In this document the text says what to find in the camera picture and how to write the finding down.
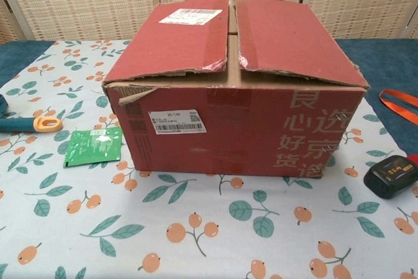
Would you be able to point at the green foil sachet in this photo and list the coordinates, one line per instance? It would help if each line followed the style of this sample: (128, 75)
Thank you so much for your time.
(93, 146)

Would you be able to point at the small red object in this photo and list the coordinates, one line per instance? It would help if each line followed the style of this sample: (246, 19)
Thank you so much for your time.
(413, 159)

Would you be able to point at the red cardboard box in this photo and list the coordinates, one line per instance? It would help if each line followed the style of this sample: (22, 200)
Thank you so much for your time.
(228, 128)

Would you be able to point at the teal tool with orange end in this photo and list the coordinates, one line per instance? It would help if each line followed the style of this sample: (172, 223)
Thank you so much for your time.
(19, 124)

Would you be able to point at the black case with gold print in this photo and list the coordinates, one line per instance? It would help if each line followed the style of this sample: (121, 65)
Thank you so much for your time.
(388, 177)

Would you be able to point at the orange ribbon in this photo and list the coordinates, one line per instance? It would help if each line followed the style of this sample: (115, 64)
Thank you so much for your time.
(396, 106)

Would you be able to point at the white fruit-print tablecloth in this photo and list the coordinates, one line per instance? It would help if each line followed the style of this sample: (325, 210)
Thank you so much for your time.
(196, 226)

